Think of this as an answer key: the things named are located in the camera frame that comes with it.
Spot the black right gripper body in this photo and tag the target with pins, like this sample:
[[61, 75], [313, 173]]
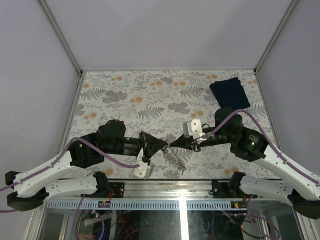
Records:
[[196, 146]]

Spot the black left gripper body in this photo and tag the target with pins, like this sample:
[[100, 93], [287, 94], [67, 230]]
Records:
[[142, 136]]

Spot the large metal keyring disc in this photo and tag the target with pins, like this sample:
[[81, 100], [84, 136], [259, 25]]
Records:
[[171, 155]]

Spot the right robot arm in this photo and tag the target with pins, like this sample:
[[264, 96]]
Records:
[[299, 188]]

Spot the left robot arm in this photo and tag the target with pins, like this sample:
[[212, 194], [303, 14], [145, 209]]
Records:
[[47, 181]]

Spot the dark blue folded cloth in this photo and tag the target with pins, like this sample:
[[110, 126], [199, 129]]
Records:
[[230, 94]]

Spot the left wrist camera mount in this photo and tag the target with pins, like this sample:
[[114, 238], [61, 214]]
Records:
[[144, 170]]

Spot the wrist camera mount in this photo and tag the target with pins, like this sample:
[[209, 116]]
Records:
[[193, 128], [144, 170]]

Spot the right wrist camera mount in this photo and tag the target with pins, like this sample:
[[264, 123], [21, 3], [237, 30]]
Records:
[[193, 128]]

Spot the metal base rail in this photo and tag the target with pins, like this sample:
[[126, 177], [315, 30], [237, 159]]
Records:
[[174, 189]]

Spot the white slotted cable duct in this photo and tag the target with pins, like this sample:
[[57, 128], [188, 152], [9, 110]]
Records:
[[203, 205]]

